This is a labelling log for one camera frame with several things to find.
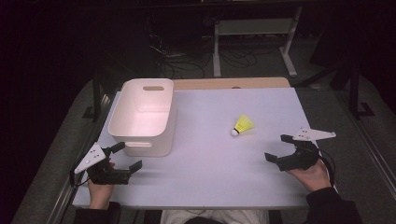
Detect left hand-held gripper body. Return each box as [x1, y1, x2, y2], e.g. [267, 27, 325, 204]
[74, 142, 133, 187]

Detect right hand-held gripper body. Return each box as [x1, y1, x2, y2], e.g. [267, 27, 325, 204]
[277, 126, 337, 173]

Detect white plastic bin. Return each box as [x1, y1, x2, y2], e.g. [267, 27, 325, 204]
[107, 77, 177, 158]

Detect yellow shuttlecock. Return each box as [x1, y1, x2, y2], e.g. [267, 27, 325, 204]
[230, 114, 255, 138]

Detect person's left hand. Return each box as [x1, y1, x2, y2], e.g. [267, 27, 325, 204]
[87, 161, 117, 210]

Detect person's right hand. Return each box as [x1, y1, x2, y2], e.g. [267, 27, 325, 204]
[285, 159, 332, 193]

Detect black metal stand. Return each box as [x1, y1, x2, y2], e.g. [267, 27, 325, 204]
[81, 68, 105, 123]
[347, 60, 376, 119]

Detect white table board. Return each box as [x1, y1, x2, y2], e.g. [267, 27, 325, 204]
[71, 87, 344, 210]

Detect person's legs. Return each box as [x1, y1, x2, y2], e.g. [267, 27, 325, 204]
[160, 209, 271, 224]

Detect wooden table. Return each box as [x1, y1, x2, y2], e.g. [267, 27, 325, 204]
[172, 77, 292, 91]

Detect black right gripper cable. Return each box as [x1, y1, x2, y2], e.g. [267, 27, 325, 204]
[318, 148, 339, 189]

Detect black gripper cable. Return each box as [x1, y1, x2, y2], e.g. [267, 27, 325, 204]
[318, 148, 339, 189]
[68, 167, 91, 188]

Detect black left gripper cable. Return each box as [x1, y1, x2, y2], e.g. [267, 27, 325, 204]
[68, 167, 91, 188]

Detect metal rail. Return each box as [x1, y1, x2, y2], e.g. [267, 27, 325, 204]
[46, 92, 114, 224]
[335, 91, 396, 201]

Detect black floor cables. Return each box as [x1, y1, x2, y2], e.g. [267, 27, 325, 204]
[145, 17, 276, 79]

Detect white metal desk frame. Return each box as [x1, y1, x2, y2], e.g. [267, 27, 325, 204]
[212, 6, 304, 78]

